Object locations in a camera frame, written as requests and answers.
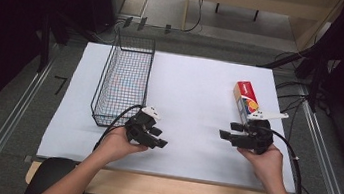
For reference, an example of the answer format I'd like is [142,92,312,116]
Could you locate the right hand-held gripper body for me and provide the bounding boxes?
[235,106,290,159]

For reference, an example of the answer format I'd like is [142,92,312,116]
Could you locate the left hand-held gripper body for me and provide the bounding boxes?
[122,102,164,149]

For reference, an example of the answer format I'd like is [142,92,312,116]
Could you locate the person's left hand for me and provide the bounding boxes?
[92,123,151,172]

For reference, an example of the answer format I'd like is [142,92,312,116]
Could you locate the person's right hand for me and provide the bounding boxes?
[232,139,291,194]

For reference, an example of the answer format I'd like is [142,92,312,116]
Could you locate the red and orange carton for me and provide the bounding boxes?
[228,79,264,126]

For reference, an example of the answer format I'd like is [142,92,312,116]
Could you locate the white table cover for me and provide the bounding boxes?
[36,37,312,194]

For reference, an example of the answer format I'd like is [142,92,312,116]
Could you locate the black stand legs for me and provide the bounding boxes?
[251,37,331,115]

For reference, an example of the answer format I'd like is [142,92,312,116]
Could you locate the black round chair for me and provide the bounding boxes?
[22,153,78,194]

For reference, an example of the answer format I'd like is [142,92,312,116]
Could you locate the black stand leg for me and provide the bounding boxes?
[35,13,56,74]

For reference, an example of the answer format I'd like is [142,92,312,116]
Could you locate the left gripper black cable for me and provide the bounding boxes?
[92,99,144,158]

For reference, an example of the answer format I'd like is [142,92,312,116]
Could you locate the black wire basket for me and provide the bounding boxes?
[88,29,159,134]

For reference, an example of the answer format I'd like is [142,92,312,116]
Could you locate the bundle of black floor cables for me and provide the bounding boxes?
[265,49,316,136]

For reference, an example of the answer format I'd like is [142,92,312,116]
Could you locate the black floor cable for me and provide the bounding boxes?
[183,0,208,35]

